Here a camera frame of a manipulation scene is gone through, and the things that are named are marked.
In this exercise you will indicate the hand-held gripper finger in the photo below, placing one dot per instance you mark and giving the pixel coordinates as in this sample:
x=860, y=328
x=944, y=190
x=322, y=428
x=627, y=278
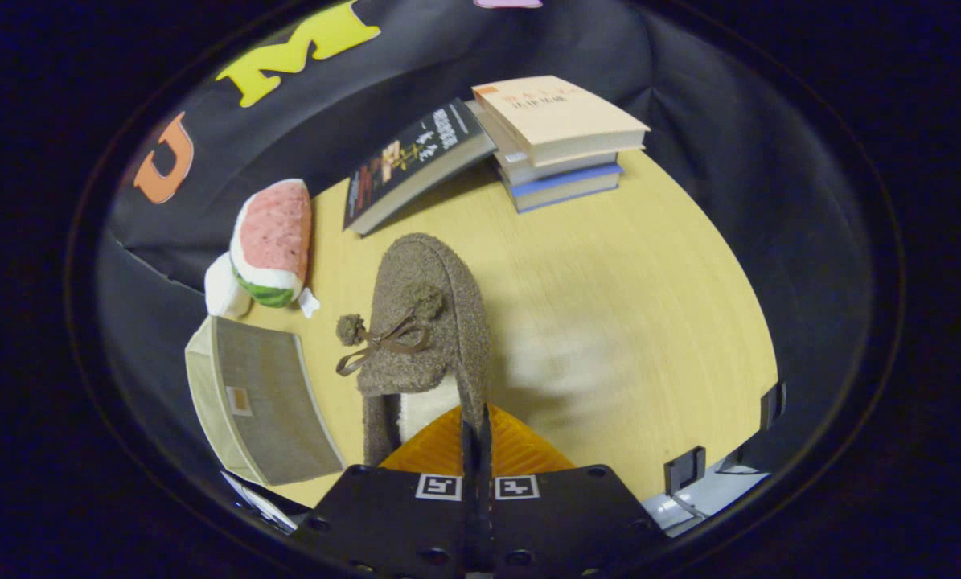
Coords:
x=487, y=454
x=470, y=450

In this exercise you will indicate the brown fuzzy shoe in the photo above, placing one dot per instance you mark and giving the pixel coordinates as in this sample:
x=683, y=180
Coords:
x=424, y=281

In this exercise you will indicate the cream fabric storage box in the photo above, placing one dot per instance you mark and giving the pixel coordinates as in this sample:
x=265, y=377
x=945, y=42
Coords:
x=263, y=402

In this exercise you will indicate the black table clamp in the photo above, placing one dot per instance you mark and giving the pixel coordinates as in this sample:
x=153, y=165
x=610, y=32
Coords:
x=683, y=470
x=772, y=406

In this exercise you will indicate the white paper sheet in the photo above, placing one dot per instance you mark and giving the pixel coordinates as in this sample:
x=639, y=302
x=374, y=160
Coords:
x=259, y=503

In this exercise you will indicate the blue cover book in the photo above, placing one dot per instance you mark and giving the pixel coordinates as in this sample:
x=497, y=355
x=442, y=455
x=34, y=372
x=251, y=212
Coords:
x=564, y=189

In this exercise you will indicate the grey cover book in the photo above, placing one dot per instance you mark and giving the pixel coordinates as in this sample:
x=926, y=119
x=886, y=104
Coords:
x=544, y=170

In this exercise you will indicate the white plush toy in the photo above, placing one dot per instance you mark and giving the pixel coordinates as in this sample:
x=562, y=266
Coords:
x=223, y=293

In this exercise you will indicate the watermelon slice plush toy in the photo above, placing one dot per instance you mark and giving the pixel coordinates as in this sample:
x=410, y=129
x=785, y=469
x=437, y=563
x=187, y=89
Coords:
x=275, y=225

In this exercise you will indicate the black cover book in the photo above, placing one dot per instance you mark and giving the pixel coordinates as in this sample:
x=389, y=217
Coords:
x=412, y=157

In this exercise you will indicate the beige cover book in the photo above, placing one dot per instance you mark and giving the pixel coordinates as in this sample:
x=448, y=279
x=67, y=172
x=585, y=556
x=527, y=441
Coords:
x=556, y=117

